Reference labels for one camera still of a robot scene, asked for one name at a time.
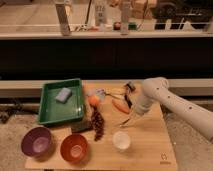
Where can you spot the wooden board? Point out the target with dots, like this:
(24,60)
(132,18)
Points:
(150,148)

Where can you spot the white cup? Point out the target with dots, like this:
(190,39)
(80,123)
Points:
(121,140)

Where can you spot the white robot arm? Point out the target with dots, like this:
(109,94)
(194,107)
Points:
(157,89)

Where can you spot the dark rectangular block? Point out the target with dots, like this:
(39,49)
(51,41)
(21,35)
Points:
(82,126)

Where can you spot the brown grape bunch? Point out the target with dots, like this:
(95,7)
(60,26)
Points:
(97,122)

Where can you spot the green plastic tray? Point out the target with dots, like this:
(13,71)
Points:
(52,112)

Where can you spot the blue sponge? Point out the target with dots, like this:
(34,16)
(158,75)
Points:
(63,95)

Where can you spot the orange carrot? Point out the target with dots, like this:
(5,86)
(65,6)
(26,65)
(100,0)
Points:
(120,106)

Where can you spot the orange fruit toy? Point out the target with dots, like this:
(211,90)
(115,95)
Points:
(94,100)

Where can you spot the grey cloth toy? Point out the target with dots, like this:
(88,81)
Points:
(99,92)

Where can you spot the orange bowl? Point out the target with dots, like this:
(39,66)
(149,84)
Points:
(74,148)

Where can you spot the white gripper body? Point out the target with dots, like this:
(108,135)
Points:
(142,104)

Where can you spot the purple bowl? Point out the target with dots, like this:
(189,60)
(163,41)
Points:
(36,142)

